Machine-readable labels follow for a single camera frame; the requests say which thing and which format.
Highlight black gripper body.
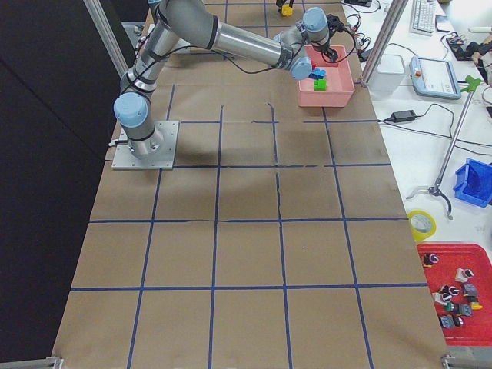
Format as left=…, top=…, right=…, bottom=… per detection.
left=313, top=42, right=334, bottom=58
left=276, top=0, right=294, bottom=8

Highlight yellow toy block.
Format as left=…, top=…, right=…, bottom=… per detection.
left=281, top=5, right=293, bottom=17

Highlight blue toy block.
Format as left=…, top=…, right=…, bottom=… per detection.
left=308, top=68, right=327, bottom=81

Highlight green toy block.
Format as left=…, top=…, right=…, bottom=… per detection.
left=313, top=79, right=327, bottom=91

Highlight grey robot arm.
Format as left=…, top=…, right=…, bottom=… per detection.
left=114, top=1, right=345, bottom=159

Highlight pink plastic box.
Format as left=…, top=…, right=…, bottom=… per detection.
left=297, top=45, right=354, bottom=108

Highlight white square device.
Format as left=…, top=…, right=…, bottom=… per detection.
left=369, top=54, right=405, bottom=92

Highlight black power adapter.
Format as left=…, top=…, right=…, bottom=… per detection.
left=388, top=110, right=417, bottom=123

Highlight white keyboard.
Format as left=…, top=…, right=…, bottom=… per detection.
left=409, top=0, right=437, bottom=36

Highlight teach pendant tablet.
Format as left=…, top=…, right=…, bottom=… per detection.
left=409, top=56, right=461, bottom=100

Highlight blue plastic bin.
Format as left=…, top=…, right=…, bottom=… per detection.
left=454, top=158, right=491, bottom=208

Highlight yellow tape roll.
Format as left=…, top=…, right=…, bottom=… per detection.
left=408, top=210, right=437, bottom=242

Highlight red parts tray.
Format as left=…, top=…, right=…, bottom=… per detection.
left=417, top=243, right=491, bottom=347

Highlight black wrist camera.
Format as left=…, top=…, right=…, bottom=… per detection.
left=326, top=14, right=347, bottom=33

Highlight aluminium frame post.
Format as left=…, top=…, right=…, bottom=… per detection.
left=360, top=0, right=407, bottom=87

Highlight green handled grabber tool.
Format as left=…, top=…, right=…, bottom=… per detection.
left=405, top=75, right=482, bottom=220

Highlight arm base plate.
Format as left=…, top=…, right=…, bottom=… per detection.
left=111, top=120, right=180, bottom=170

